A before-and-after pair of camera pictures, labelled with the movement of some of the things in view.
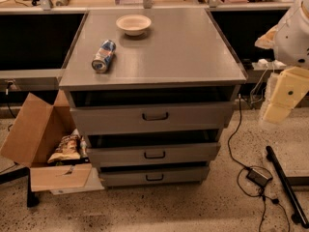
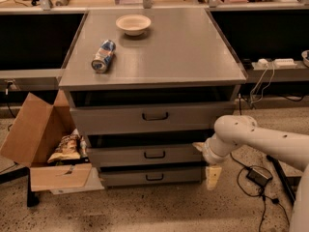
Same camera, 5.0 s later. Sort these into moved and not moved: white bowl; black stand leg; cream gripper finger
Moved: cream gripper finger
Not moved: black stand leg; white bowl
